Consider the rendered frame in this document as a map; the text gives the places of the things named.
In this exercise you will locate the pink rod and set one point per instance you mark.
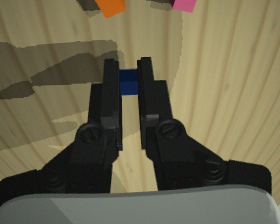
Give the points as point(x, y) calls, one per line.
point(183, 5)

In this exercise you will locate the small dark blue block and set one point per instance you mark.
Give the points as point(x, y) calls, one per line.
point(128, 82)

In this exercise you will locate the orange rod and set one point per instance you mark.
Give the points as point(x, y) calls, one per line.
point(111, 7)

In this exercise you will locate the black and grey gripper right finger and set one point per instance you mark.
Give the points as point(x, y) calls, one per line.
point(183, 160)

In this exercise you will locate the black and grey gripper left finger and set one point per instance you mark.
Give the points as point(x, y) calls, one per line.
point(80, 168)

